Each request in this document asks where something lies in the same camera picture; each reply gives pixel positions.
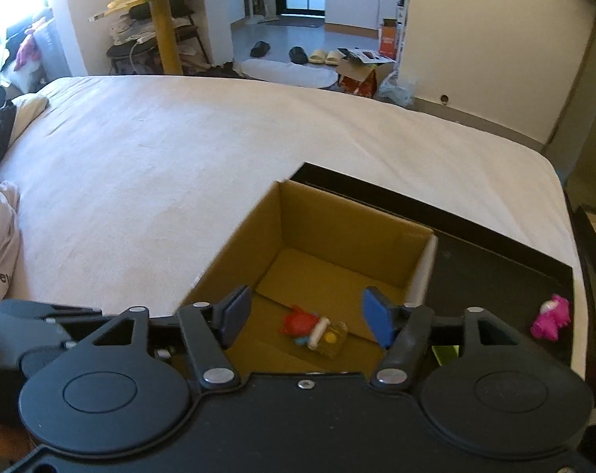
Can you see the black chair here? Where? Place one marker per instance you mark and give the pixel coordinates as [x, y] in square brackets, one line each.
[189, 34]

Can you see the beige slipper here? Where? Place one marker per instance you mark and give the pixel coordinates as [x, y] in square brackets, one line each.
[335, 58]
[317, 56]

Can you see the clear plastic bag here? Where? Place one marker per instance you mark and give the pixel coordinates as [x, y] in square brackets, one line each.
[396, 89]

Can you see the white bed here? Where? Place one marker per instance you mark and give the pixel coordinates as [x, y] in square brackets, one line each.
[179, 157]

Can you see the black tray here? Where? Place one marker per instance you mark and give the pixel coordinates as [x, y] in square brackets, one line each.
[480, 266]

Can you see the beige pillow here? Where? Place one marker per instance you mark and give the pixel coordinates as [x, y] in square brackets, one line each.
[29, 107]

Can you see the orange carton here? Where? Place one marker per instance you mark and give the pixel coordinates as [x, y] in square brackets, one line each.
[388, 39]

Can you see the green hexagonal block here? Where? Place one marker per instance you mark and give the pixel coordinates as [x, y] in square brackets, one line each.
[445, 355]

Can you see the pink cloth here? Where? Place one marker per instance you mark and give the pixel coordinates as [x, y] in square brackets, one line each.
[27, 49]

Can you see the open cardboard box with papers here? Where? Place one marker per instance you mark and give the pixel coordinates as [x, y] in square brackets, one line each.
[359, 76]

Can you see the black cloth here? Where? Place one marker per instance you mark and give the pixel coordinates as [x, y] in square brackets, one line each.
[2, 123]

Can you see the yellow round table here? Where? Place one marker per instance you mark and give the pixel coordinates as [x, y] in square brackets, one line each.
[165, 34]

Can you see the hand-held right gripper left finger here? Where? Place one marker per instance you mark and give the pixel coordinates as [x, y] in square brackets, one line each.
[236, 313]

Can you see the brown cardboard box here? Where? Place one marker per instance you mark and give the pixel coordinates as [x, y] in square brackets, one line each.
[307, 236]

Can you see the dark door mat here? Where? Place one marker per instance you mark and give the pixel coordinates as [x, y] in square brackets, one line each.
[295, 22]

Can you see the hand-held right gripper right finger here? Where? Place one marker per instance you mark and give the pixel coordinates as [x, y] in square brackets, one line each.
[379, 316]

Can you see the white floor rug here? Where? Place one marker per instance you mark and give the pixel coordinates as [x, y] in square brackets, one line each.
[288, 73]

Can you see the pink toy figure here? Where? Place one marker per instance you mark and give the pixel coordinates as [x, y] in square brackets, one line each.
[551, 318]

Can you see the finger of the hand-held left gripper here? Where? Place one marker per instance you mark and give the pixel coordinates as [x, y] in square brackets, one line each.
[56, 352]
[51, 311]

